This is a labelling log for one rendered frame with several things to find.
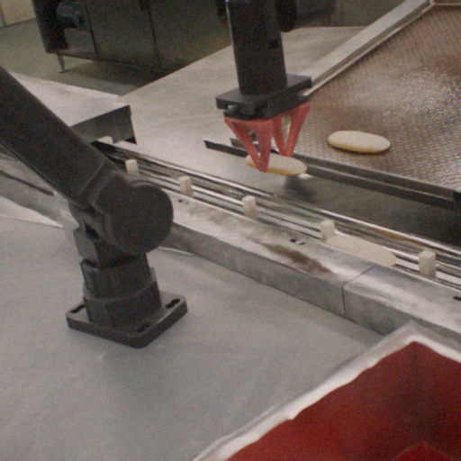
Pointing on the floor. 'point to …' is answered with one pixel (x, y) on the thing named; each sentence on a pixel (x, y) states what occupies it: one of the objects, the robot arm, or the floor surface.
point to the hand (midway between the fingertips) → (274, 159)
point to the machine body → (66, 86)
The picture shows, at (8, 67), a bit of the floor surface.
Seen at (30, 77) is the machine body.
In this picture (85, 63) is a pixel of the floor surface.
